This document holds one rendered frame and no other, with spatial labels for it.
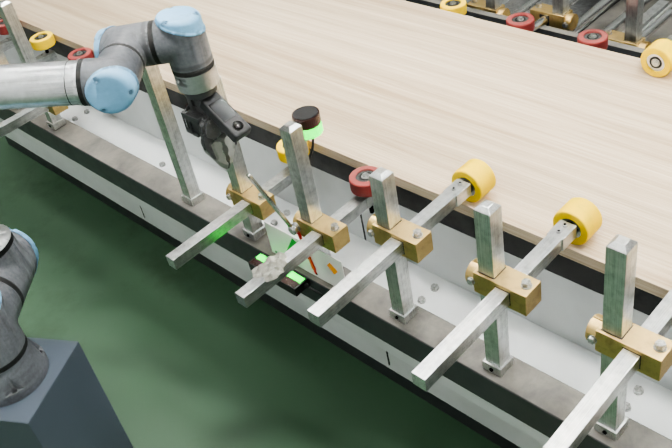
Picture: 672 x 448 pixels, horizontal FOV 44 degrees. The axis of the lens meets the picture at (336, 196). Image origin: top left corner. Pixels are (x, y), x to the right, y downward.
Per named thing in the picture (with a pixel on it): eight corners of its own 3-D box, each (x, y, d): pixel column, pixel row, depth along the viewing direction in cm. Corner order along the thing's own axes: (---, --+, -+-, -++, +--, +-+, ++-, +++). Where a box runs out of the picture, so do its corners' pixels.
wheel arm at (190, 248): (178, 273, 194) (173, 259, 191) (169, 267, 196) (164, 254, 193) (309, 174, 216) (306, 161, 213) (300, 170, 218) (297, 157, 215)
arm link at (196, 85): (223, 61, 174) (187, 83, 169) (229, 82, 177) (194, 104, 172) (197, 52, 179) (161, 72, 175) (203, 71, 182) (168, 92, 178)
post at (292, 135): (328, 294, 203) (289, 130, 174) (318, 288, 205) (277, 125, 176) (338, 285, 205) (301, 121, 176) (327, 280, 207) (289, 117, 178)
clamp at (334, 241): (335, 254, 188) (332, 237, 184) (294, 232, 196) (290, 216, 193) (352, 240, 190) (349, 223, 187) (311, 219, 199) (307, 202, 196)
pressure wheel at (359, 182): (373, 227, 196) (366, 188, 189) (348, 215, 201) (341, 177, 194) (395, 208, 200) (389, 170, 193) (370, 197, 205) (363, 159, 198)
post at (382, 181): (409, 346, 189) (381, 178, 160) (397, 339, 191) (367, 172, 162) (418, 337, 191) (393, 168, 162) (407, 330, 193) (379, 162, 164)
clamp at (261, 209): (261, 222, 204) (257, 206, 201) (226, 203, 212) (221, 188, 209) (279, 208, 207) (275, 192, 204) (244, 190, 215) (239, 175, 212)
